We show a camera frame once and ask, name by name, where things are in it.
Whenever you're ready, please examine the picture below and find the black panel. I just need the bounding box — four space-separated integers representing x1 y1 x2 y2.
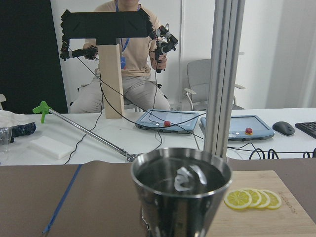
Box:
0 0 68 114

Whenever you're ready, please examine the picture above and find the white foam block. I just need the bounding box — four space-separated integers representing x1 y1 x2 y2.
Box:
30 136 73 159

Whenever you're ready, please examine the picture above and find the wooden post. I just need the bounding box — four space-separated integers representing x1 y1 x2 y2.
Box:
98 44 124 119

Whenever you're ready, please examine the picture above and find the blue teach pendant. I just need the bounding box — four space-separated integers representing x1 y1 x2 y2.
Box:
135 109 200 134
200 115 276 142

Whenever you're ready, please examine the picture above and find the steel cocktail jigger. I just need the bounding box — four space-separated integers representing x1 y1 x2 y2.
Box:
131 148 232 237

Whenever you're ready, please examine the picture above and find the black teleoperation controller left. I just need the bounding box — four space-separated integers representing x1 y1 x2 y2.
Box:
60 35 98 61

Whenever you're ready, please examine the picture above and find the black teleoperation controller right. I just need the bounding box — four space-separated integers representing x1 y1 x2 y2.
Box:
149 23 178 63

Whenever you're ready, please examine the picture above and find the grey office chair right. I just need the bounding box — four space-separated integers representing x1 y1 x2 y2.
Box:
183 59 246 111

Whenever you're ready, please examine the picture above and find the green handled reach grabber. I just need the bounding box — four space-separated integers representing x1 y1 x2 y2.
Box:
32 101 140 162

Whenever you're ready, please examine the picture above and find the bamboo cutting board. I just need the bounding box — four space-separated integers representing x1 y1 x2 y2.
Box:
207 170 316 237

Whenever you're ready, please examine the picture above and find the black keyboard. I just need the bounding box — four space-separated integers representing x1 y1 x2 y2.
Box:
295 121 316 138

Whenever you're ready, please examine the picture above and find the clear plastic bag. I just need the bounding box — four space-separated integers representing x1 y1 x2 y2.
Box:
0 127 12 155

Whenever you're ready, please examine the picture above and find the aluminium frame post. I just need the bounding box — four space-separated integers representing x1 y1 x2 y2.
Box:
204 0 245 159

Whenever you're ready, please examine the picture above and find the black teleoperation controller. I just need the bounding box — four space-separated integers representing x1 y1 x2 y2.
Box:
60 35 98 61
149 23 178 63

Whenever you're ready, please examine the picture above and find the black computer mouse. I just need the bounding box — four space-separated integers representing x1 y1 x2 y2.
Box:
272 121 295 136

